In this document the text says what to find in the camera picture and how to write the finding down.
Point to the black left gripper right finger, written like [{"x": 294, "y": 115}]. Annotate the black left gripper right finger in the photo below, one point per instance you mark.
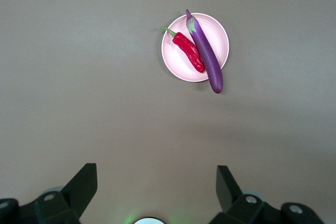
[{"x": 227, "y": 190}]

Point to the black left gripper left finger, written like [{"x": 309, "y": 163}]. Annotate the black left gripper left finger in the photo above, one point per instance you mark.
[{"x": 81, "y": 184}]

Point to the long purple eggplant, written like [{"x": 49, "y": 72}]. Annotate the long purple eggplant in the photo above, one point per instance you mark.
[{"x": 207, "y": 53}]

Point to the red chili pepper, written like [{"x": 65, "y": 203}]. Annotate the red chili pepper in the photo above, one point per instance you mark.
[{"x": 187, "y": 48}]

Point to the round pink plate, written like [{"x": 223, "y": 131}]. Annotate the round pink plate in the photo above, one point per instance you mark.
[{"x": 218, "y": 40}]

